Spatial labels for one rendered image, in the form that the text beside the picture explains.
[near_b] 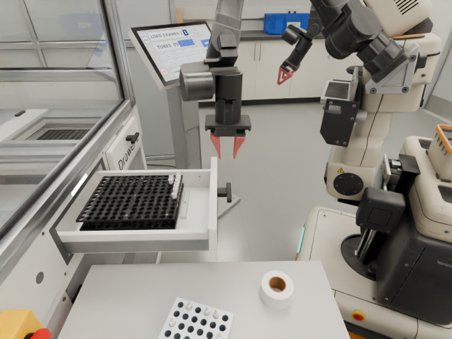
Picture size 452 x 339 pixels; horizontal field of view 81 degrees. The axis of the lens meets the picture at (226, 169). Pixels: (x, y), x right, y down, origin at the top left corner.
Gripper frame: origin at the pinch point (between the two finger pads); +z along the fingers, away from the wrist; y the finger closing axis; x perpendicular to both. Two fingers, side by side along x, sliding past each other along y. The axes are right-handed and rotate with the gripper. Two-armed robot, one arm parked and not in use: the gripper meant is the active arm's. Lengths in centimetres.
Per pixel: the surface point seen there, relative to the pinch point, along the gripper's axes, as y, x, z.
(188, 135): 21, -97, 41
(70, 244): 34.5, 15.6, 13.8
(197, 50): 14, -103, -8
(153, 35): 34, -90, -16
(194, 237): 7.5, 15.4, 12.0
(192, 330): 7.1, 29.9, 22.3
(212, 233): 3.3, 17.3, 9.0
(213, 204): 3.2, 10.0, 7.2
